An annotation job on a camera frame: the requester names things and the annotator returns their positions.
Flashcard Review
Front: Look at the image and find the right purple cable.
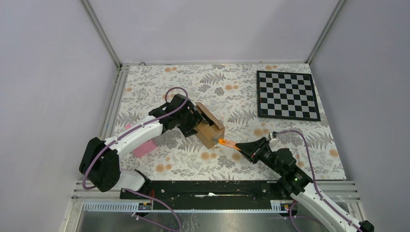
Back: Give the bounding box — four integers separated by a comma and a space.
270, 129, 366, 232

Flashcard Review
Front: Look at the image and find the pink plastic bag package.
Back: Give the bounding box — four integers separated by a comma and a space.
120, 122, 162, 158

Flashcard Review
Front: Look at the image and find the grey slotted cable duct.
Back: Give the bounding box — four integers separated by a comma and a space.
83, 201, 290, 213

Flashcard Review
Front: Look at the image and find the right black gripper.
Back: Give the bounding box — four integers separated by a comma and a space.
235, 137, 284, 176

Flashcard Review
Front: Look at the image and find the brown cardboard express box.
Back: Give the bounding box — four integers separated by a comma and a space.
195, 102, 225, 149

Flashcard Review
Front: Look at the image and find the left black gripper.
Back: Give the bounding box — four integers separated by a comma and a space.
177, 103, 208, 137

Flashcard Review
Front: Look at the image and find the floral patterned table mat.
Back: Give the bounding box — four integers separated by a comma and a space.
113, 64, 346, 180

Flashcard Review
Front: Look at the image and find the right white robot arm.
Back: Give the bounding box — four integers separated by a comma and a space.
235, 137, 375, 232

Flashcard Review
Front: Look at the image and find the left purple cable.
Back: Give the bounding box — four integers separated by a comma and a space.
82, 86, 190, 232

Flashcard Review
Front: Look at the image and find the black white chessboard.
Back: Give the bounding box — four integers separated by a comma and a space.
256, 71, 321, 121

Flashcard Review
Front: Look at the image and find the purple cable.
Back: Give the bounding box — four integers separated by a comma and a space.
270, 129, 366, 232
82, 86, 190, 232

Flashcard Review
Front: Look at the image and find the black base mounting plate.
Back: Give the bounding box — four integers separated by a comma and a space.
120, 180, 291, 206

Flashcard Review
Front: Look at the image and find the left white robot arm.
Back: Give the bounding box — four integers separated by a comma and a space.
79, 94, 219, 199

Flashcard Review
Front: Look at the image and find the orange black utility knife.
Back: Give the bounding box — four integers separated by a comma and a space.
212, 138, 241, 151

